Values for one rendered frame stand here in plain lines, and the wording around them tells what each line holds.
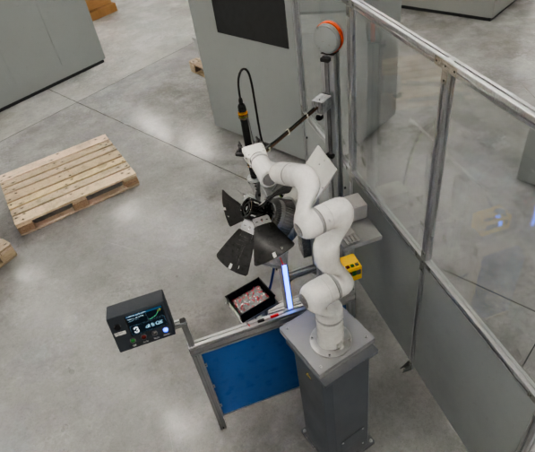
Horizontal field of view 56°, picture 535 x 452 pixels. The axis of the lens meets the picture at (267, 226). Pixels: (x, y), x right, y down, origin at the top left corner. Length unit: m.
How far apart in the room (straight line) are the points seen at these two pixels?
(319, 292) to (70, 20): 6.57
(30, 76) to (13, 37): 0.54
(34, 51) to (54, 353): 4.80
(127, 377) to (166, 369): 0.27
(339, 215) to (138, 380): 2.26
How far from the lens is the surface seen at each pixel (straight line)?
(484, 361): 2.53
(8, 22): 7.64
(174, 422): 3.40
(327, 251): 1.85
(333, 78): 2.79
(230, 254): 2.75
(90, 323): 4.10
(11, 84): 7.76
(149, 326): 2.34
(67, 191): 5.29
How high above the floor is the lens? 2.90
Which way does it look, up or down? 42 degrees down
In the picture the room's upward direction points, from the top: 10 degrees counter-clockwise
